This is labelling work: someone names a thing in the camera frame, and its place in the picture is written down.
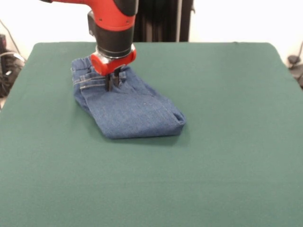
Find dark green table cloth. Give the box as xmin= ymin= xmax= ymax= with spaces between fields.
xmin=0 ymin=42 xmax=303 ymax=227

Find black floor device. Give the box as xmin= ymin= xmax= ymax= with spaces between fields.
xmin=287 ymin=54 xmax=303 ymax=89

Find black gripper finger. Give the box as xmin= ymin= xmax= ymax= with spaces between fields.
xmin=113 ymin=68 xmax=122 ymax=87
xmin=105 ymin=74 xmax=114 ymax=92

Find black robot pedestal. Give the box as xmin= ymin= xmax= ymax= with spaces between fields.
xmin=134 ymin=0 xmax=196 ymax=43

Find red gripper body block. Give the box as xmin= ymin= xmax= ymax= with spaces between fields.
xmin=91 ymin=44 xmax=137 ymax=76

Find blue denim jeans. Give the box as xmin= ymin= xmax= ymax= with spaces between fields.
xmin=71 ymin=54 xmax=187 ymax=140

